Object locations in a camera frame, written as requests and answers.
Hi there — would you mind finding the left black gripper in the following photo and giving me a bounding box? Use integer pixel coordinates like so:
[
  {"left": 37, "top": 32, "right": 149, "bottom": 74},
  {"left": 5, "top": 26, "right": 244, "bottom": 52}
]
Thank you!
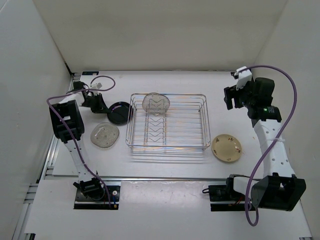
[{"left": 80, "top": 93, "right": 110, "bottom": 114}]

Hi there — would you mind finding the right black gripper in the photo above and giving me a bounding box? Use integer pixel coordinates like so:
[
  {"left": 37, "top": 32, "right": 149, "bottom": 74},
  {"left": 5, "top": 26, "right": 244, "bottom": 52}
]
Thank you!
[{"left": 223, "top": 78, "right": 256, "bottom": 110}]

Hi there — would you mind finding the black round plate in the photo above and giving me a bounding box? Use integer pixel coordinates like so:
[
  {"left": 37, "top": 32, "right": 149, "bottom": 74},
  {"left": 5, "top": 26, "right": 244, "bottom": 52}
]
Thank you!
[{"left": 107, "top": 101, "right": 133, "bottom": 126}]

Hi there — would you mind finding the clear glass plate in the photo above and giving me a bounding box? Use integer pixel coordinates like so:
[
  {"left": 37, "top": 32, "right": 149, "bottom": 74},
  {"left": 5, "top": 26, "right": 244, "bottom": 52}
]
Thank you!
[
  {"left": 90, "top": 122, "right": 120, "bottom": 149},
  {"left": 142, "top": 92, "right": 171, "bottom": 116}
]

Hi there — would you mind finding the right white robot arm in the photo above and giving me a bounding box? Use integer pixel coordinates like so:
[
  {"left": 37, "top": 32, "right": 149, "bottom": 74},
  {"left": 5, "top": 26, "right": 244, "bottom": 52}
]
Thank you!
[{"left": 224, "top": 77, "right": 307, "bottom": 211}]

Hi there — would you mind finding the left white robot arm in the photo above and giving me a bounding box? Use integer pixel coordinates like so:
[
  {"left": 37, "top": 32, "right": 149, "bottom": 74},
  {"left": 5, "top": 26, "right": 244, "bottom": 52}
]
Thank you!
[{"left": 46, "top": 81, "right": 111, "bottom": 202}]

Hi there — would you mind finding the cream floral plate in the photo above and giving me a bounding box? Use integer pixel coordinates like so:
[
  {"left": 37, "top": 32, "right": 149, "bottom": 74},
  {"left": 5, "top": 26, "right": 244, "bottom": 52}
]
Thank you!
[{"left": 211, "top": 134, "right": 243, "bottom": 163}]

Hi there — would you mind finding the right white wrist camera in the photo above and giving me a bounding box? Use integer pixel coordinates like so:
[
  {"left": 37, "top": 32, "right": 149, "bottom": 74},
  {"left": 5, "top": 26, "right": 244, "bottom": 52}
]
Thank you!
[{"left": 233, "top": 66, "right": 253, "bottom": 91}]

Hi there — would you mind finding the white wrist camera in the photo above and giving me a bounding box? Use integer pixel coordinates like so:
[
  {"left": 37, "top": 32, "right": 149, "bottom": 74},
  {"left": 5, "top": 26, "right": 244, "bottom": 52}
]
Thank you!
[
  {"left": 233, "top": 66, "right": 253, "bottom": 91},
  {"left": 90, "top": 82, "right": 102, "bottom": 90}
]

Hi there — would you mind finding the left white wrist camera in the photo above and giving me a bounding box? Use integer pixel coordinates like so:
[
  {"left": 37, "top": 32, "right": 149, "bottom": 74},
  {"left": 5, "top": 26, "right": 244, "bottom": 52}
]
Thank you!
[{"left": 90, "top": 82, "right": 102, "bottom": 90}]

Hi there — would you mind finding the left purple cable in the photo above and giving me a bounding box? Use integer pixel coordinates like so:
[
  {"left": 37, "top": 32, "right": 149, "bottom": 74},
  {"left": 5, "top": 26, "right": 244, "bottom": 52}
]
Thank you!
[{"left": 46, "top": 75, "right": 117, "bottom": 210}]

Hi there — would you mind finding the chrome wire dish rack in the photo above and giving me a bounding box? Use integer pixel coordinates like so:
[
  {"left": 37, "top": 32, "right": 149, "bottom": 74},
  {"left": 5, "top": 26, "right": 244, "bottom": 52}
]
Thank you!
[{"left": 125, "top": 93, "right": 211, "bottom": 151}]

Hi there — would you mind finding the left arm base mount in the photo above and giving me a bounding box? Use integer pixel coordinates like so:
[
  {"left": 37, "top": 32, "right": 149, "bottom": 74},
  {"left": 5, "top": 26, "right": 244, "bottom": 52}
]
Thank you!
[{"left": 73, "top": 182, "right": 121, "bottom": 210}]

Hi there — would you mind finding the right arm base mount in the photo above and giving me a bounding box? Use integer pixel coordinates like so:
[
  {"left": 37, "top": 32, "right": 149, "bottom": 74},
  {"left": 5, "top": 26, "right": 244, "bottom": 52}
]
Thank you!
[{"left": 202, "top": 185, "right": 245, "bottom": 212}]

